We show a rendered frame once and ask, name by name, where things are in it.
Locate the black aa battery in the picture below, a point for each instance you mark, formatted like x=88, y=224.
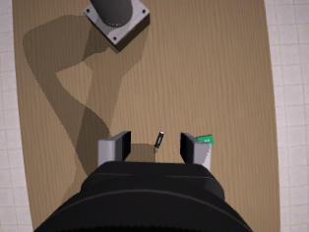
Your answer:
x=159, y=139

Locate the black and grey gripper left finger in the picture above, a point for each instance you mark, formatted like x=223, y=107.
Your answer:
x=116, y=148

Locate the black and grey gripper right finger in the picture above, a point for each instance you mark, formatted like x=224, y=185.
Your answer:
x=194, y=151

